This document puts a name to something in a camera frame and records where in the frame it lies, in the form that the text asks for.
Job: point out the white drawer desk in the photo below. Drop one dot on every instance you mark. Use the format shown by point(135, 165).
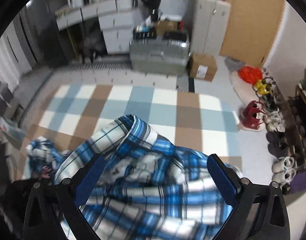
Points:
point(117, 19)

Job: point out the wooden shoe rack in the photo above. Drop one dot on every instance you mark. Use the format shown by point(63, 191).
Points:
point(297, 105)

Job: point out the silver suitcase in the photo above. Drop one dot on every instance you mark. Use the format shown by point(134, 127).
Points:
point(169, 57)

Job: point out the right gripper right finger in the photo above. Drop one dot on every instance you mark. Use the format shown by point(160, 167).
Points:
point(259, 211)

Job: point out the orange mesh bag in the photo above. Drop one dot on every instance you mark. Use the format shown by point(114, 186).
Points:
point(250, 74)

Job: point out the red shoes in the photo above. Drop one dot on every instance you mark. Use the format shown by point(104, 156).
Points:
point(252, 117)

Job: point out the wooden door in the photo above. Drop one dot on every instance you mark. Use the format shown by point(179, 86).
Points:
point(251, 30)

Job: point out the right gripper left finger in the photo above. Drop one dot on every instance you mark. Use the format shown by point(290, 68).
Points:
point(47, 204)

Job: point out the yellow shoes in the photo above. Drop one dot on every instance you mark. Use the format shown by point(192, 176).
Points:
point(260, 87)

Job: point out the cardboard box on floor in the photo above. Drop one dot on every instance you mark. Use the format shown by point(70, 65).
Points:
point(203, 67)

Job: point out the white cabinet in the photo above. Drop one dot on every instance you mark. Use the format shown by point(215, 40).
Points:
point(209, 26)

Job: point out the blue white plaid shirt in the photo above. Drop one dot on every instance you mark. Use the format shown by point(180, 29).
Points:
point(148, 189)

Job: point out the black refrigerator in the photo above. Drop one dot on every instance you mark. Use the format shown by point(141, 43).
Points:
point(38, 35)

